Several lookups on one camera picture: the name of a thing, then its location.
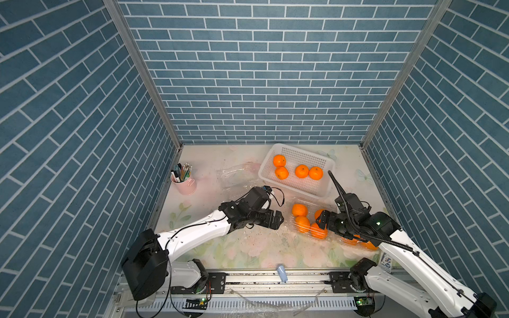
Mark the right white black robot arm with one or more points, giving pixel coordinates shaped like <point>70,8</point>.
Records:
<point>438,295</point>

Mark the clear plastic clamshell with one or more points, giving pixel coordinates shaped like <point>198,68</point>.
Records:
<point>238,180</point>
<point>354,246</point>
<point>312,206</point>

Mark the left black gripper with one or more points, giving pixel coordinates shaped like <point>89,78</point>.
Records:
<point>268,224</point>

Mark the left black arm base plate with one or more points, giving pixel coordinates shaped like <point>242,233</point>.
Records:
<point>213,284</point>

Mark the small light blue cylinder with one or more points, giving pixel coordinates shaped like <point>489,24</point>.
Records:
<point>282,273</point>

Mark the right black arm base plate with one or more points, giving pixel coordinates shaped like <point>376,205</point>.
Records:
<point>340,282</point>

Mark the white perforated plastic basket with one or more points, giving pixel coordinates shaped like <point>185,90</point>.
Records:
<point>316,189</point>

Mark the orange box three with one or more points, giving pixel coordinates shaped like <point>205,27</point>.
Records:
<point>352,241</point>
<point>302,171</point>
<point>302,224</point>

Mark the blue white packaged item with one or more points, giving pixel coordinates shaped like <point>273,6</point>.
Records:
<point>386,262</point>

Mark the orange box one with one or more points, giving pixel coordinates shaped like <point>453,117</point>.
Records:
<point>279,160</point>
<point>299,210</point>

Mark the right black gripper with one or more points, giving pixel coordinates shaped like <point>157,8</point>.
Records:
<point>330,216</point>

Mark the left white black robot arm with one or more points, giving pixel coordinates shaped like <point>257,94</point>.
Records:
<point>149,260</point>

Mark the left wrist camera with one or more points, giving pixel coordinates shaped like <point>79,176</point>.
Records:
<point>259,197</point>

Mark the pink metal pen bucket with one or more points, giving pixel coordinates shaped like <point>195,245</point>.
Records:
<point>181,176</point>

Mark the orange box two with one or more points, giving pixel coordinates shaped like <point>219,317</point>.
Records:
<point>318,213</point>
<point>281,173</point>

